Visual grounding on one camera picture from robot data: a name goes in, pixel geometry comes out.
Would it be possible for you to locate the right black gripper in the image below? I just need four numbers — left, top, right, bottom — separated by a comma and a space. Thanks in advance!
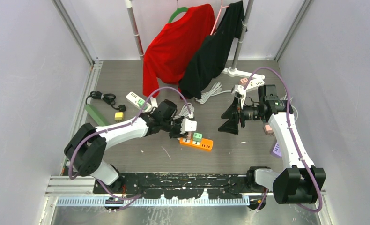
218, 96, 265, 135

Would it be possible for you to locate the orange strip white cord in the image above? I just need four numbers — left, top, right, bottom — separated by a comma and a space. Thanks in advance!
172, 102, 195, 120

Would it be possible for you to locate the orange power strip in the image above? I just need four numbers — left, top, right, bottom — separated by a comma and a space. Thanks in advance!
179, 138, 214, 151

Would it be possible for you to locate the purple power strip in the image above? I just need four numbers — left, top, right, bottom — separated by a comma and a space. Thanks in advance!
271, 142, 282, 158

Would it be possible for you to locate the purple strip white cord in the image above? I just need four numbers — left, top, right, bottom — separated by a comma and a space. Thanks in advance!
283, 94, 299, 117

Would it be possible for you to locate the yellow plug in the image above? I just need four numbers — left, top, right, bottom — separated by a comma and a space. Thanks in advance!
114, 112, 124, 122

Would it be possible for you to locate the green strip black cord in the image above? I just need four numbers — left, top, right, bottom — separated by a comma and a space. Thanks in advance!
85, 90, 126, 113

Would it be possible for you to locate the green power strip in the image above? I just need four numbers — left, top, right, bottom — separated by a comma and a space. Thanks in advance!
84, 104, 109, 126

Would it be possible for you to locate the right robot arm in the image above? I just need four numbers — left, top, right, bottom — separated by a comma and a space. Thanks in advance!
218, 85, 326, 206

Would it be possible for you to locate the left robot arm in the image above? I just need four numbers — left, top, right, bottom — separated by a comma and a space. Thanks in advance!
64, 100, 197, 194

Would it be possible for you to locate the pink plug on white strip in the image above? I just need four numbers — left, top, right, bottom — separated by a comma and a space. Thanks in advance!
239, 78, 248, 86

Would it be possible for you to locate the green plug on white strip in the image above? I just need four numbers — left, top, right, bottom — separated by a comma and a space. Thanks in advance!
137, 98, 145, 108

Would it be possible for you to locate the right white power strip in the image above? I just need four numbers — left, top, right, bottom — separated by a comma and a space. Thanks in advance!
245, 78, 265, 92

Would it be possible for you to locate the white power strip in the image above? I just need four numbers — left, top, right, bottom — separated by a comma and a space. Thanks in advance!
126, 91, 152, 112
245, 78, 265, 92

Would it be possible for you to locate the clothes rack right pole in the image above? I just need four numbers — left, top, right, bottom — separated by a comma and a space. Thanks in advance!
222, 0, 254, 78

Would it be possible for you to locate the clothes rack pole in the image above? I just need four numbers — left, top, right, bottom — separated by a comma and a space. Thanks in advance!
124, 0, 144, 63
222, 0, 254, 78

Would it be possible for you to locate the left white power strip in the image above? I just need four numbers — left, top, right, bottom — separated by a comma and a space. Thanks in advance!
126, 91, 152, 112

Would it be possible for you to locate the black shirt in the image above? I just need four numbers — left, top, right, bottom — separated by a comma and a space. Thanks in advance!
178, 0, 244, 99

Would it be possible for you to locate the red shirt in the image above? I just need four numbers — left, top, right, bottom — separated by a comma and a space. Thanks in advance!
142, 4, 215, 97

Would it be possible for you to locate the pink hanger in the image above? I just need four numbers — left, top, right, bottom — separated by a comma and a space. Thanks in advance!
210, 0, 229, 36

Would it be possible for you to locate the green hanger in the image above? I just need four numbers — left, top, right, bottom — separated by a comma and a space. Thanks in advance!
168, 7, 188, 23

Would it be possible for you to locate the clothes rack left pole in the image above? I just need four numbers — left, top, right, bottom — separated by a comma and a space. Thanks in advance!
124, 0, 144, 63

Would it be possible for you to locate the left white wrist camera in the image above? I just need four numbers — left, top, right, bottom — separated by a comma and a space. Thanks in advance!
180, 116, 197, 134

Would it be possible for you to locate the right white strip cord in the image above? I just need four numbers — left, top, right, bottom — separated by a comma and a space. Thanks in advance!
196, 82, 235, 105

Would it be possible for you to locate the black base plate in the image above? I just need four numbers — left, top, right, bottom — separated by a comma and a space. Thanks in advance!
93, 172, 277, 201

